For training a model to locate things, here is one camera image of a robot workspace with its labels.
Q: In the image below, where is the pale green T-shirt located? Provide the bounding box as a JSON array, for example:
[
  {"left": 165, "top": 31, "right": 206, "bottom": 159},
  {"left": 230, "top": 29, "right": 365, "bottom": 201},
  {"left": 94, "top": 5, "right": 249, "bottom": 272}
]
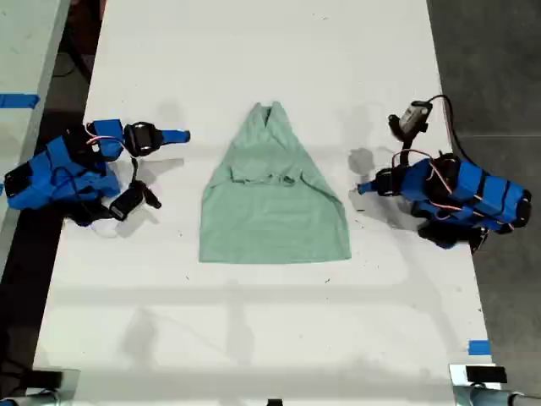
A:
[{"left": 198, "top": 100, "right": 352, "bottom": 264}]

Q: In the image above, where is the long blue tape strip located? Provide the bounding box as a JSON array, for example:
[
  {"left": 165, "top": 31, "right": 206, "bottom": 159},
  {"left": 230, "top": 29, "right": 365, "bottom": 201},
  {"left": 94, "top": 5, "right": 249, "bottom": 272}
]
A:
[{"left": 0, "top": 93, "right": 41, "bottom": 110}]

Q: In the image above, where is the short blue tape strip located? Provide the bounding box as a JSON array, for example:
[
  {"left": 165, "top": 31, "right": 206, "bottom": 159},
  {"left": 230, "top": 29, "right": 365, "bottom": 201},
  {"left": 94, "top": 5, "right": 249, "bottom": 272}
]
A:
[{"left": 467, "top": 338, "right": 492, "bottom": 357}]

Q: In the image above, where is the metal clamp plate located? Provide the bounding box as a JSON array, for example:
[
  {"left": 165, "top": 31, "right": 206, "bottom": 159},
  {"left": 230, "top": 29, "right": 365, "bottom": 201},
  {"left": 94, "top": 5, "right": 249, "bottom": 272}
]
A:
[
  {"left": 25, "top": 368, "right": 82, "bottom": 398},
  {"left": 448, "top": 363, "right": 509, "bottom": 387}
]

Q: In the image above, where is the small black box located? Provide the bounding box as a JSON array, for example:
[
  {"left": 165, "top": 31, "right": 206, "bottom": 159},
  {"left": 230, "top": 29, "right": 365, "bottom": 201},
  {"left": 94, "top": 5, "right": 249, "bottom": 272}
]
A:
[
  {"left": 29, "top": 369, "right": 65, "bottom": 391},
  {"left": 464, "top": 365, "right": 508, "bottom": 384}
]

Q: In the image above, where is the metal pipe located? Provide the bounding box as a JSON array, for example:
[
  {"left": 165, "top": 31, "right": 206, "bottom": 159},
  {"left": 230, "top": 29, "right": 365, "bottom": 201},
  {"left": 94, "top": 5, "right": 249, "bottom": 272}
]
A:
[{"left": 453, "top": 384, "right": 541, "bottom": 406}]

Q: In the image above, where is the red and white servo wire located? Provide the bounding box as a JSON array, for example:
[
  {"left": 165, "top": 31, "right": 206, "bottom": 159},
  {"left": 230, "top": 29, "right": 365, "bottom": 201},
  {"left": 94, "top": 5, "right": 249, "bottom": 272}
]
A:
[
  {"left": 391, "top": 149, "right": 474, "bottom": 221},
  {"left": 85, "top": 122, "right": 129, "bottom": 158}
]

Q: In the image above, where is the black camera box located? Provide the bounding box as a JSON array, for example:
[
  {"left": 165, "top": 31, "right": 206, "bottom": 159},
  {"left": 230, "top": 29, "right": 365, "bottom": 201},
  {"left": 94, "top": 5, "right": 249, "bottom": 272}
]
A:
[
  {"left": 108, "top": 181, "right": 162, "bottom": 222},
  {"left": 388, "top": 100, "right": 431, "bottom": 142}
]

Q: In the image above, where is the black camera cable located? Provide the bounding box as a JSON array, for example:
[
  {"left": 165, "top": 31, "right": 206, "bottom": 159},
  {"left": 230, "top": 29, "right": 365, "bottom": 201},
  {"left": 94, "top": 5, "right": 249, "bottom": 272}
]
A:
[{"left": 425, "top": 94, "right": 466, "bottom": 162}]

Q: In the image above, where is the white camera cable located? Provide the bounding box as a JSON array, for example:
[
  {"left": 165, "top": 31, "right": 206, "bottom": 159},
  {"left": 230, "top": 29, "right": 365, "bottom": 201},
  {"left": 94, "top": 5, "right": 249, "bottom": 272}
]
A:
[{"left": 90, "top": 221, "right": 120, "bottom": 239}]

